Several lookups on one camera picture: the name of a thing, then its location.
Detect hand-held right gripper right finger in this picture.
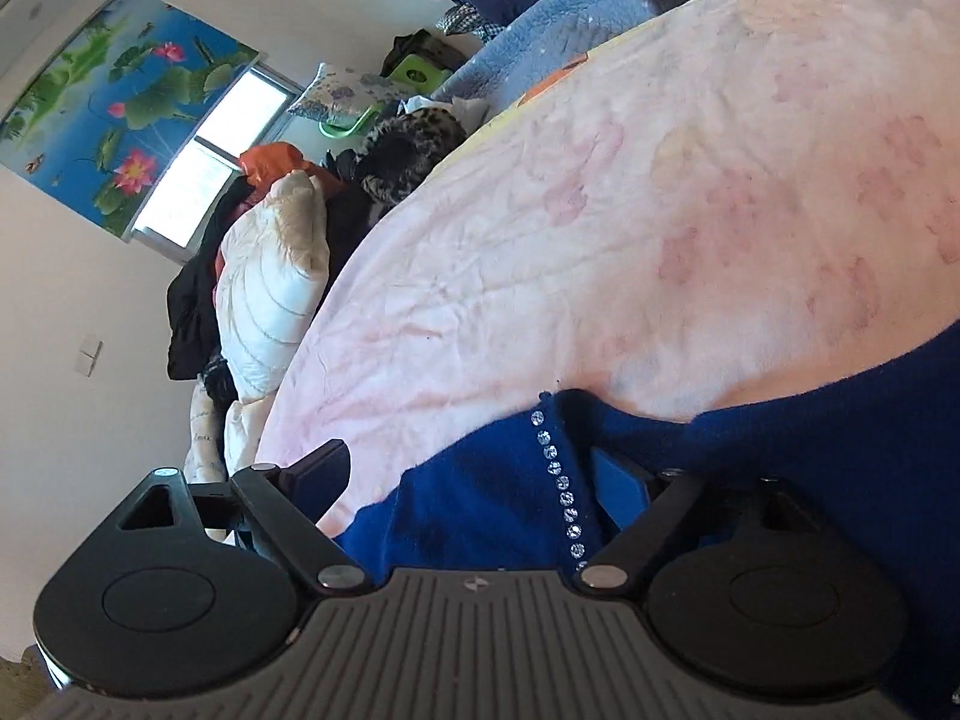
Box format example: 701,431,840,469
574,447,833,602

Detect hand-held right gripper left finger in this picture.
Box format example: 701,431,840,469
116,440,376,601

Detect blue rhinestone sweater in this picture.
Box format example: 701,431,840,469
330,319,960,720

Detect cream quilted cloth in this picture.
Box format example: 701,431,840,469
185,378,265,485

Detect white puffy jacket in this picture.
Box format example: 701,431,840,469
213,170,332,400

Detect black garment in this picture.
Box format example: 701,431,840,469
166,176,257,383

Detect pink floral blanket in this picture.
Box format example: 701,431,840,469
255,0,960,533

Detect orange red garment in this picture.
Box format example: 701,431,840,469
238,142,347,194

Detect leopard print garment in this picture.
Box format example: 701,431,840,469
352,106,468,208

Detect window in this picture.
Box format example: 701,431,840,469
131,64,302,248

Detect floral pillow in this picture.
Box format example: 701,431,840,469
286,61,411,129

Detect green plastic stool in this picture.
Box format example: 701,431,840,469
318,52,452,142

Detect lotus print roller blind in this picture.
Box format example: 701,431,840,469
0,0,269,241

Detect dark olive garment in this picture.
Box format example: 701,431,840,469
379,29,467,77

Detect plaid cloth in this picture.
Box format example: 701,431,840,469
436,3,504,43

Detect light blue quilt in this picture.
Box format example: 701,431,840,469
430,0,700,110

